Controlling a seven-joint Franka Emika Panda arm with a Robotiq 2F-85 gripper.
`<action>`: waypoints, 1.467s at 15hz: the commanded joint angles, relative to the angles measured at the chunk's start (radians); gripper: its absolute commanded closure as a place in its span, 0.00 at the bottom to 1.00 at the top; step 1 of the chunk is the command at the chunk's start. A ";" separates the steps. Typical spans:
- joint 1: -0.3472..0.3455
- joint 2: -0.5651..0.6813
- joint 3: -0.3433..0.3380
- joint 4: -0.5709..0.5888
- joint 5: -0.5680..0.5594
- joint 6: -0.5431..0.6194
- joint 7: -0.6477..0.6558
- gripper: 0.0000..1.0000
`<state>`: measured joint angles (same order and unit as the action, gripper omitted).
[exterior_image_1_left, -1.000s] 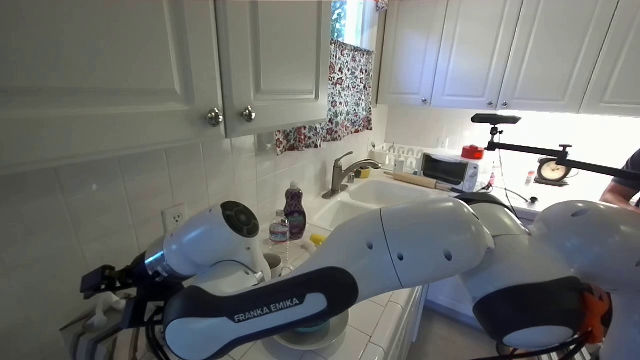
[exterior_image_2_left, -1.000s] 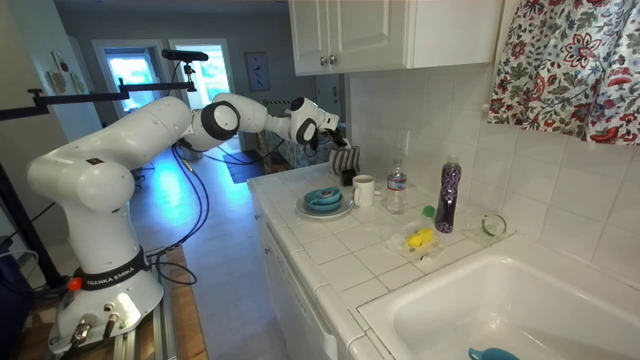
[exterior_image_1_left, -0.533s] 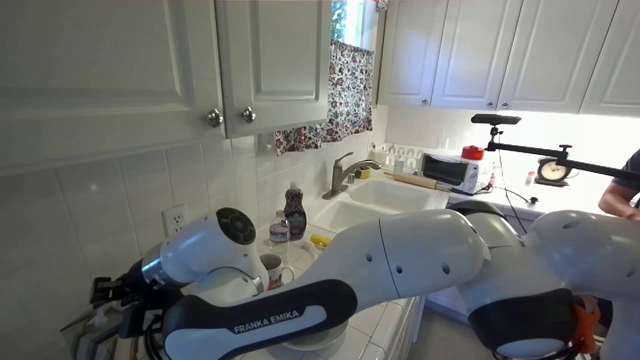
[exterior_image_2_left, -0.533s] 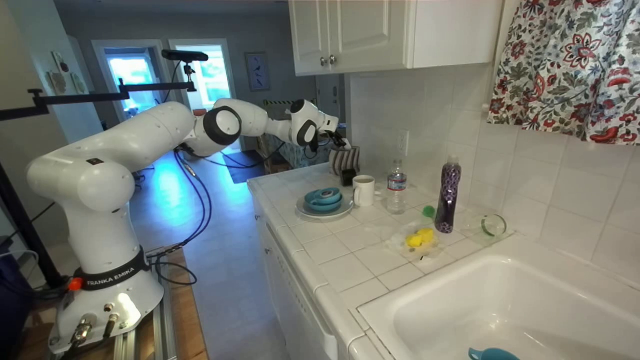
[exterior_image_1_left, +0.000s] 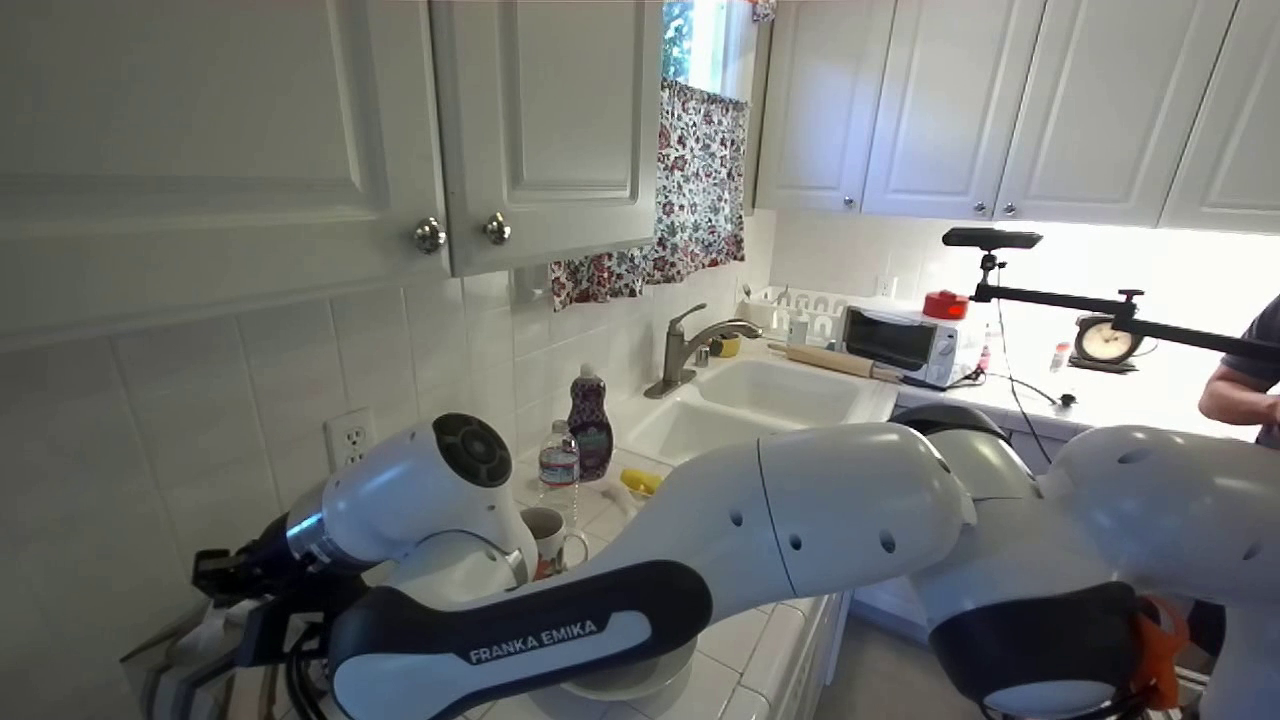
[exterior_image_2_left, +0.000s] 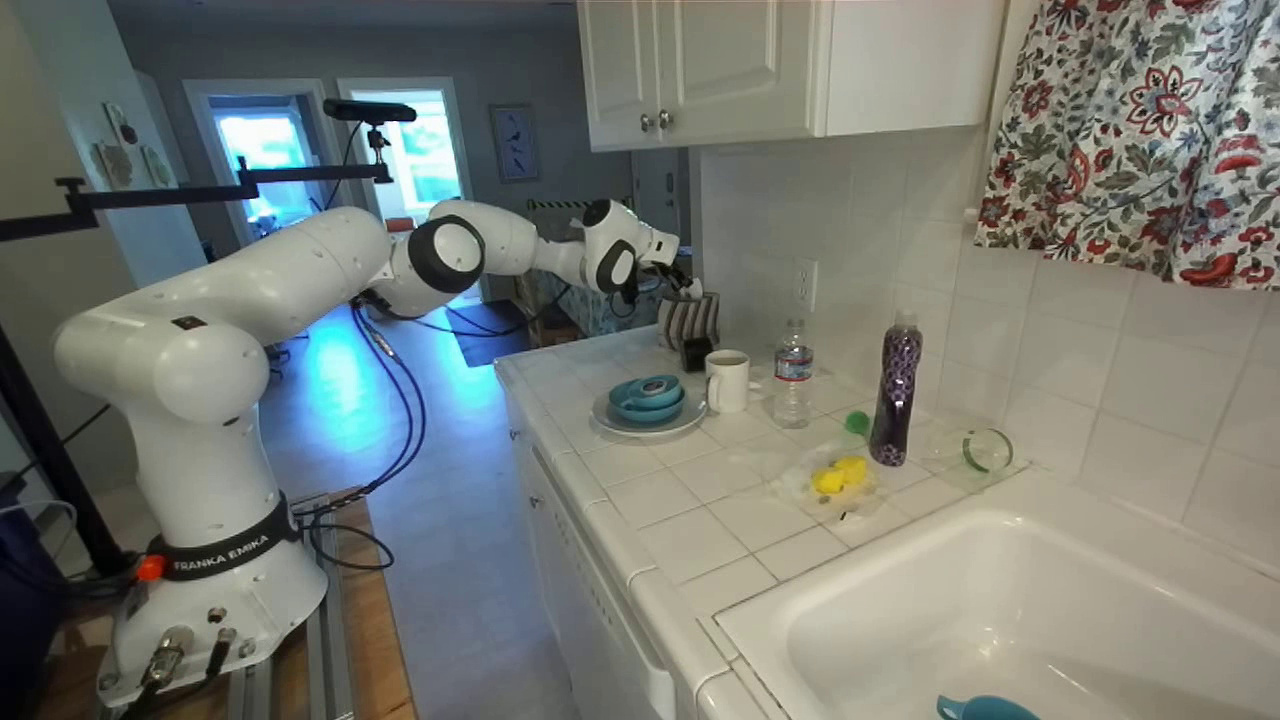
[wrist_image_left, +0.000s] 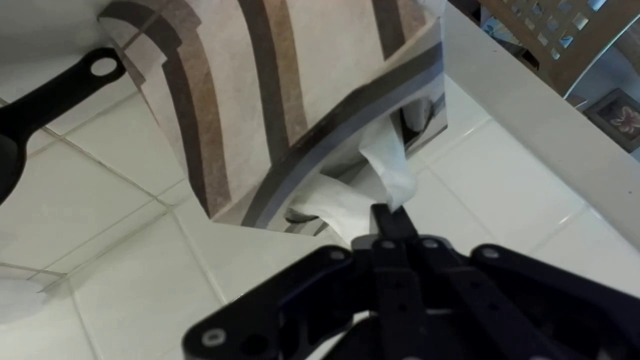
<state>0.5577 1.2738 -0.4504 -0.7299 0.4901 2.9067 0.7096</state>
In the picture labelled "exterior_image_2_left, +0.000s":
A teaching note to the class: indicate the striped cloth holder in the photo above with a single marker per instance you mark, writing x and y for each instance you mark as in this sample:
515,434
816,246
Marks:
690,318

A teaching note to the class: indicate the white sink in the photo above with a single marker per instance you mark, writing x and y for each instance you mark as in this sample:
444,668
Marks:
1000,620

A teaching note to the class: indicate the small black cup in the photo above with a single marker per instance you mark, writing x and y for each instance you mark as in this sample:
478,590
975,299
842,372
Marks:
696,354

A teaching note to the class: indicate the group of wall decorations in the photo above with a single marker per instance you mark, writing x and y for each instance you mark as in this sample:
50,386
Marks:
130,150

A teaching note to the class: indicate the white wall socket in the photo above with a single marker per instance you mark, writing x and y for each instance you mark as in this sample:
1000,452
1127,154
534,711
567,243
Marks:
805,285

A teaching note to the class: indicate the grey plate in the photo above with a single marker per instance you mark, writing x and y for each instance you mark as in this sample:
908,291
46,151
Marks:
650,428

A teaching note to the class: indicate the clear plastic bag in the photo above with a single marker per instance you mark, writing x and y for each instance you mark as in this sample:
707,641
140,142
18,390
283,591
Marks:
800,490

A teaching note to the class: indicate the white mug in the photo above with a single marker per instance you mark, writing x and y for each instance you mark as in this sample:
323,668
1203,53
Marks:
727,385

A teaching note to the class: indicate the window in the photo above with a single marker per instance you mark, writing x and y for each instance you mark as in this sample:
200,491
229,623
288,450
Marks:
268,160
425,160

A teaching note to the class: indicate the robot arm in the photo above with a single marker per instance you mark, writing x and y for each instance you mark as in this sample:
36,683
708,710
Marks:
210,300

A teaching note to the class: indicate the wide white cabinet door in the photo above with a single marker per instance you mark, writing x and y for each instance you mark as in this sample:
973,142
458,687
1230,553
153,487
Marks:
735,65

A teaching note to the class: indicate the green bottle cap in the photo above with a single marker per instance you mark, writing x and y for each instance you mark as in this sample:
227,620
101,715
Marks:
857,422

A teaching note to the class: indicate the stack of blue bowls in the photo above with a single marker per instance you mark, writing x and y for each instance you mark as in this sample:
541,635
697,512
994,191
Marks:
646,398

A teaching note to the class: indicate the purple dish soap bottle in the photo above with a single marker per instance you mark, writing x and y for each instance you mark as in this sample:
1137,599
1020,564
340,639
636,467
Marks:
896,400

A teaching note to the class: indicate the white wall cabinet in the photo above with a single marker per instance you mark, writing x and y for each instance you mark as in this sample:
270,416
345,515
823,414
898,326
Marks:
900,60

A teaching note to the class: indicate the clear drinking glass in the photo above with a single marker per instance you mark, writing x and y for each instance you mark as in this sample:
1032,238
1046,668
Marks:
985,450

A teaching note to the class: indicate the clear plastic water bottle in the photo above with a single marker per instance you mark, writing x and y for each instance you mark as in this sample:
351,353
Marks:
792,385

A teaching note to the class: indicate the white dishwasher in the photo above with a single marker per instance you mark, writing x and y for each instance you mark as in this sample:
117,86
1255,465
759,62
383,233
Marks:
590,620

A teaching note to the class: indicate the dark floor rug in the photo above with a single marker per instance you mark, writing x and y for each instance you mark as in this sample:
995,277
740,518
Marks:
490,335

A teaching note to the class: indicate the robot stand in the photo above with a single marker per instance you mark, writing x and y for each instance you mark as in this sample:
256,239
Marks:
370,640

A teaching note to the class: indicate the framed picture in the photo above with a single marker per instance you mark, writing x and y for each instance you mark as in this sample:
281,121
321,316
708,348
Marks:
515,143

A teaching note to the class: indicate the narrow white cabinet door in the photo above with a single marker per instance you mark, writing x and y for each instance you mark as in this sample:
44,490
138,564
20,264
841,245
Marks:
618,70

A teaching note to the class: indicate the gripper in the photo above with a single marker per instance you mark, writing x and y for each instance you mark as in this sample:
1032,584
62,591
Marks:
674,276

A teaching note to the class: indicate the floral curtain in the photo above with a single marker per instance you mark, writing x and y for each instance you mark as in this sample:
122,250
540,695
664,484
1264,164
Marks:
1130,130

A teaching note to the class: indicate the yellow sponge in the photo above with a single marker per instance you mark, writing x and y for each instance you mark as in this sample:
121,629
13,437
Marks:
840,474

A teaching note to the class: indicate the blue cup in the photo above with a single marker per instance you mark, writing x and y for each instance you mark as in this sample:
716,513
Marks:
985,709

